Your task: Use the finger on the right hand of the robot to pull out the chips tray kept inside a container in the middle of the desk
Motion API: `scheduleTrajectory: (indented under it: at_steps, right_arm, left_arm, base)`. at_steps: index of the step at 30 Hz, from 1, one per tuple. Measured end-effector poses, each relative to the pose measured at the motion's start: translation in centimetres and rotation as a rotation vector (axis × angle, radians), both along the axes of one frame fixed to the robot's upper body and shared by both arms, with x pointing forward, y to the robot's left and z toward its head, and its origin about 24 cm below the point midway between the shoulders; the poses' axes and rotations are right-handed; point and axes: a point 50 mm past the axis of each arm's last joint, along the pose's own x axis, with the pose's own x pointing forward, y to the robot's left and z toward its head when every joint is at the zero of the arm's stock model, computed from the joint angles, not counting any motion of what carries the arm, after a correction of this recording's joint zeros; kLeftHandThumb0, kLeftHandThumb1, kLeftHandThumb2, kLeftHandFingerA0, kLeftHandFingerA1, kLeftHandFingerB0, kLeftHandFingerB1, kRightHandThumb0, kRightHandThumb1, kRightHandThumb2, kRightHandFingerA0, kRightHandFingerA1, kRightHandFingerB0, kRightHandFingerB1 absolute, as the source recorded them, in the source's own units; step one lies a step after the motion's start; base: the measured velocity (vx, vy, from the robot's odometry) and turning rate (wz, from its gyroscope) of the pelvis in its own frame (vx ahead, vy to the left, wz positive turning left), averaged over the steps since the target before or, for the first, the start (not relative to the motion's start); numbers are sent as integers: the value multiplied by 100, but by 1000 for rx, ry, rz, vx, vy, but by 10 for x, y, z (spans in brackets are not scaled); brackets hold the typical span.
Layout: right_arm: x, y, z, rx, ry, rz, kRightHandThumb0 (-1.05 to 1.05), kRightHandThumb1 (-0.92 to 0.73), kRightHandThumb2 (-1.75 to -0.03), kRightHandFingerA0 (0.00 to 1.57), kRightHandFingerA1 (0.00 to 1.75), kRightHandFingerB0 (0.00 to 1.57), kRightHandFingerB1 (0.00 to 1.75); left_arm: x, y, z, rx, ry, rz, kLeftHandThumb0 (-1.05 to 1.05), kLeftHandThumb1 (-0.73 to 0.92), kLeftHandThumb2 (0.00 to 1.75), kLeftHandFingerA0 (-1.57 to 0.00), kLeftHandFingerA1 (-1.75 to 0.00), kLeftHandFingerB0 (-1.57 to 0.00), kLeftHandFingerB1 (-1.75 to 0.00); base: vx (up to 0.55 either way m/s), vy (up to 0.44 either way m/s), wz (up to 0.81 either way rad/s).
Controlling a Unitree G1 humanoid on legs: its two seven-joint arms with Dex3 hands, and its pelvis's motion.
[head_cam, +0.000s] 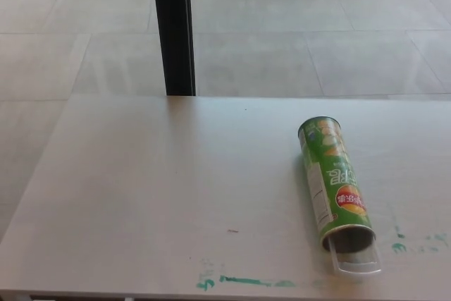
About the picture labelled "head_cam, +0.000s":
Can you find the clear plastic chips tray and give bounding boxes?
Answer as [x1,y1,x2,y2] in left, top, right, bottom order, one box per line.
[327,236,383,276]

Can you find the green chips can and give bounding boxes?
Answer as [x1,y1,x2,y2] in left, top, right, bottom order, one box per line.
[297,115,376,252]

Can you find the black vertical post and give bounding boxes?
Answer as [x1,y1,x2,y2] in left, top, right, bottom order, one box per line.
[150,0,197,97]

